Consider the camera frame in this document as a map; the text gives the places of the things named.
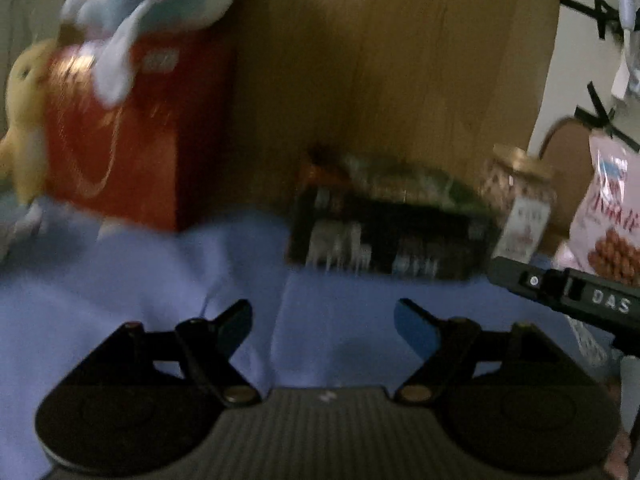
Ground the black printed box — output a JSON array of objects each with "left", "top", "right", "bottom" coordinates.
[{"left": 285, "top": 149, "right": 502, "bottom": 282}]

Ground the pink snack bag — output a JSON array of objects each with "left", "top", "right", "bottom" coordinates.
[{"left": 552, "top": 127, "right": 640, "bottom": 292}]

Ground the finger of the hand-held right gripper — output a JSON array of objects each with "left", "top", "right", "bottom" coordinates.
[{"left": 487, "top": 256, "right": 568, "bottom": 311}]

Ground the yellow plush duck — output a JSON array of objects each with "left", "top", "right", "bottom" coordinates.
[{"left": 0, "top": 39, "right": 57, "bottom": 207}]

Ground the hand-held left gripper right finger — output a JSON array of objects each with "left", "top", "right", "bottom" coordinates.
[{"left": 394, "top": 299, "right": 581, "bottom": 403}]

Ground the brown round board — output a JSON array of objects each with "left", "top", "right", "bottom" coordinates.
[{"left": 539, "top": 117, "right": 603, "bottom": 257}]

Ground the wooden headboard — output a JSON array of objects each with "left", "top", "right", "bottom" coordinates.
[{"left": 232, "top": 0, "right": 562, "bottom": 243}]

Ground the white spray bottle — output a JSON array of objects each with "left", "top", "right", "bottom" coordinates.
[{"left": 601, "top": 0, "right": 640, "bottom": 102}]

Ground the person's right hand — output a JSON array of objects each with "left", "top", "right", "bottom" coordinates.
[{"left": 606, "top": 431, "right": 635, "bottom": 480}]

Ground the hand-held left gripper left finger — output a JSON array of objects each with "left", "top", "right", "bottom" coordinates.
[{"left": 75, "top": 299, "right": 262, "bottom": 407}]

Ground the blue printed bedsheet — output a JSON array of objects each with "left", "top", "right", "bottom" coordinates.
[{"left": 0, "top": 195, "right": 623, "bottom": 480}]

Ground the red cardboard box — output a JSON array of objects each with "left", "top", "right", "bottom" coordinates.
[{"left": 41, "top": 29, "right": 237, "bottom": 234}]

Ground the clear nut jar gold lid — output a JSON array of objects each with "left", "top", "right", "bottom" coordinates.
[{"left": 479, "top": 144, "right": 557, "bottom": 264}]

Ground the pastel plush toy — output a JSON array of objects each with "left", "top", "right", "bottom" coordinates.
[{"left": 61, "top": 0, "right": 247, "bottom": 107}]

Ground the large green snack packet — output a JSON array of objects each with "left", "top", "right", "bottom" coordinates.
[{"left": 344, "top": 156, "right": 493, "bottom": 217}]

